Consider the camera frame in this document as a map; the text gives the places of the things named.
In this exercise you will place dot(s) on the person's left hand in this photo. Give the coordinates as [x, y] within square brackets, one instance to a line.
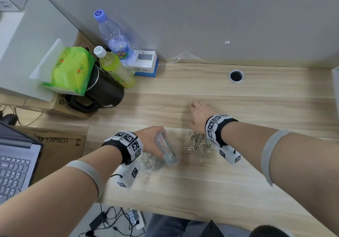
[147, 141]

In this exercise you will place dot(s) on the black left wristband with markers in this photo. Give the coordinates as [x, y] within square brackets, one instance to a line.
[119, 147]

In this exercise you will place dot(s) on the grey laptop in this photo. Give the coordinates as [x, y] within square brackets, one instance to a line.
[16, 170]

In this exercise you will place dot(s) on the black power adapter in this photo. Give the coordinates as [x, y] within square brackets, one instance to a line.
[97, 221]

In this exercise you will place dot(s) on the brown printed carton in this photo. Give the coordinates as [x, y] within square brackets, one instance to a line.
[82, 42]

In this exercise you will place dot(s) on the white sheet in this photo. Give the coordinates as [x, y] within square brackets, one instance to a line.
[50, 62]

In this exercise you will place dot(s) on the clear water bottle purple cap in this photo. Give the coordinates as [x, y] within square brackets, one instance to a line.
[116, 37]

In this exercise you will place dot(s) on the light wooden table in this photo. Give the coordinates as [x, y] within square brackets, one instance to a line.
[185, 197]

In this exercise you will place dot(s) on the black office chair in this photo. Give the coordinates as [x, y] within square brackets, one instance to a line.
[215, 230]

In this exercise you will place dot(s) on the crumpled clear plastic wrap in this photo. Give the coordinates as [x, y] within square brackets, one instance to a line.
[188, 58]

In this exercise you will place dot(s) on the person's right forearm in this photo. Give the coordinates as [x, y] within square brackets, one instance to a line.
[296, 170]

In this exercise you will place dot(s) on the white wrist camera block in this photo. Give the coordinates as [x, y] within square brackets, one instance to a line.
[128, 176]
[229, 156]

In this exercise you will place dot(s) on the person's right hand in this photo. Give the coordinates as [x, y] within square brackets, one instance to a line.
[202, 115]

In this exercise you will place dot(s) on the brown cardboard box black print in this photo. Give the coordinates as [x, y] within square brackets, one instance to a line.
[63, 154]

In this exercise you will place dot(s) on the clear plastic zip bag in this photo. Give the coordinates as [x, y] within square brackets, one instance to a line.
[169, 149]

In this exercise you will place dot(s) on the large white cabinet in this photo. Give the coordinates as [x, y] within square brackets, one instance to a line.
[37, 41]

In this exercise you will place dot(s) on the black rounded object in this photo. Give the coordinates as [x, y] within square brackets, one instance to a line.
[8, 120]

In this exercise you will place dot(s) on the pile of silver paper clips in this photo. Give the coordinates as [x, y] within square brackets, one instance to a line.
[197, 145]
[151, 161]

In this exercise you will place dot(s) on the white left wrist camera block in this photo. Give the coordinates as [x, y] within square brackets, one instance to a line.
[128, 176]

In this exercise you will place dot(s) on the black wristband with markers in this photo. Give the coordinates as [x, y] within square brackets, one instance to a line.
[219, 131]
[119, 147]

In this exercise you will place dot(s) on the green tissue pack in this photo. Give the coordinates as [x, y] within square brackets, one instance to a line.
[70, 70]

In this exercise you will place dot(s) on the brown box with circle logo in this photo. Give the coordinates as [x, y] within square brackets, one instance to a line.
[58, 110]

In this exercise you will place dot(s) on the black kettle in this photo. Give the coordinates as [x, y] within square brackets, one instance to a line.
[106, 90]

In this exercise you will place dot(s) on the white power strip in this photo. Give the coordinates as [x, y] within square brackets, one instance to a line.
[136, 219]

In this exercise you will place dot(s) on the black right wristband with markers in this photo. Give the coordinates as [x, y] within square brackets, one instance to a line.
[219, 131]

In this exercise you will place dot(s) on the white right wrist camera block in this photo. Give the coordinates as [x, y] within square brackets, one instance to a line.
[229, 156]

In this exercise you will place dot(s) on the person's left forearm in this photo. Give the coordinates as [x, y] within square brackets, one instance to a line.
[53, 199]

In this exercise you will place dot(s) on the yellow-green drink bottle white cap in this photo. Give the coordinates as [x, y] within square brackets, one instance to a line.
[116, 68]

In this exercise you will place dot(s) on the white and blue box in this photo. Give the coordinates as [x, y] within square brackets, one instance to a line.
[147, 63]

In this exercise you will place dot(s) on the white drawer organizer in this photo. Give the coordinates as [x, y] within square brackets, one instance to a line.
[335, 86]

